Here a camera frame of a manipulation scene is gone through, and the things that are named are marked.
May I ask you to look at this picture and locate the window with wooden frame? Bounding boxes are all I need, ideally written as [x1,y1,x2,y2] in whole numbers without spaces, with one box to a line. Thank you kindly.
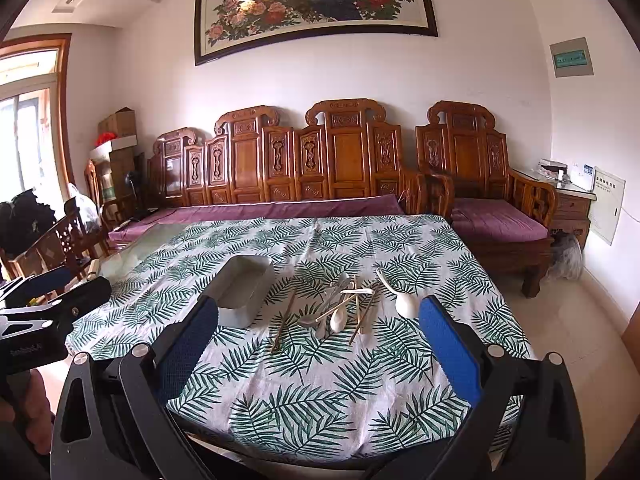
[1,32,74,212]

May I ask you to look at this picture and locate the purple armchair cushion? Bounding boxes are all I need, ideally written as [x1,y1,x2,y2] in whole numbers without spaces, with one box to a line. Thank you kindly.
[451,198,548,243]

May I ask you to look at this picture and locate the dark wooden chopstick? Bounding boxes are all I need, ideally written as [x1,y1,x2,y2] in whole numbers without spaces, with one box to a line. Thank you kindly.
[270,287,297,354]

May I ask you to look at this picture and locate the light wooden chopstick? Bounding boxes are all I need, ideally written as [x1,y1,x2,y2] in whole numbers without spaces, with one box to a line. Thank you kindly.
[314,294,360,323]

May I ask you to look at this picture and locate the wooden side table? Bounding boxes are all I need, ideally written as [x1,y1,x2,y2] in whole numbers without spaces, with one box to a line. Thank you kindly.
[515,169,597,250]

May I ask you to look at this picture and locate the grey utensil tray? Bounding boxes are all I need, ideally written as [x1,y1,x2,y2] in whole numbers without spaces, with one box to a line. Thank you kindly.
[198,255,274,328]

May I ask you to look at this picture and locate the carved wooden sofa bench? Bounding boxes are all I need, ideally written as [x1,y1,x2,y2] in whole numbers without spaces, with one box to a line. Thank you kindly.
[146,99,454,217]

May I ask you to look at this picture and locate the white wall cabinet door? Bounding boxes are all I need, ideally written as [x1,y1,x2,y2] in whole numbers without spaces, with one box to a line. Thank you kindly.
[589,168,626,245]

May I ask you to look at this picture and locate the carved wooden armchair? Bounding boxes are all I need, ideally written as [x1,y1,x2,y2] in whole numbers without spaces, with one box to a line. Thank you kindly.
[416,101,556,298]

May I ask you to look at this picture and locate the stacked cardboard boxes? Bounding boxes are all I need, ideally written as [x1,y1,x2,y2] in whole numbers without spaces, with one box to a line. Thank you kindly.
[85,107,138,206]

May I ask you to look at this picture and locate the metal fork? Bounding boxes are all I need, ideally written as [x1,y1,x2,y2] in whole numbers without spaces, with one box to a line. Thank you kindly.
[314,272,350,339]

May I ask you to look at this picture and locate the metal spoon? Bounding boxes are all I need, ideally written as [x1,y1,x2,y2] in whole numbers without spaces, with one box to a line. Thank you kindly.
[298,285,342,327]

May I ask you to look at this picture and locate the palm leaf tablecloth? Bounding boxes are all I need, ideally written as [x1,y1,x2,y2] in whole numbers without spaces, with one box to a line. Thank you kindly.
[66,214,532,465]

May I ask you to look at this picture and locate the cream plastic fork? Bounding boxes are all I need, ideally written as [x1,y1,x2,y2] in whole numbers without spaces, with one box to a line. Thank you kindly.
[340,287,374,296]

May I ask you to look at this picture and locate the wooden dining chair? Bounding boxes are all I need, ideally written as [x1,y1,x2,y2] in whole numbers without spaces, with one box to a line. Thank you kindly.
[1,198,110,280]

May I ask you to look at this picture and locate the person's left hand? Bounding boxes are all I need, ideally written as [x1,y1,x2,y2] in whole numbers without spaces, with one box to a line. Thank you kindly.
[18,368,53,455]

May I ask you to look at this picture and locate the peacock flower painting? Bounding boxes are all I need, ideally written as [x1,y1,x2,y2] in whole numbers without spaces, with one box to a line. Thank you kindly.
[194,0,437,65]

